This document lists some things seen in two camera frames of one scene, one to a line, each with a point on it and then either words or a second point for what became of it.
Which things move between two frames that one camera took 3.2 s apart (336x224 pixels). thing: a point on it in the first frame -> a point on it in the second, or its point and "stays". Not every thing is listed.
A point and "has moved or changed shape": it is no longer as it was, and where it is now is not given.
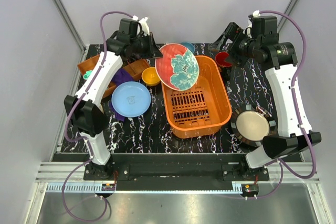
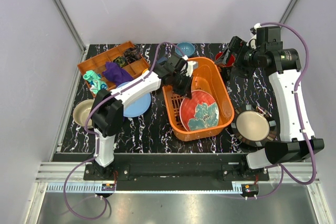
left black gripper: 153,50 -> 187,91
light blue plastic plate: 130,99 stays
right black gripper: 234,33 -> 237,45
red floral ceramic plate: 178,68 has moved or changed shape
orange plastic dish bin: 201,111 stays
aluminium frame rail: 63,12 stays
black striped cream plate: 251,124 stays
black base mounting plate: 177,168 stays
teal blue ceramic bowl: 189,45 stays
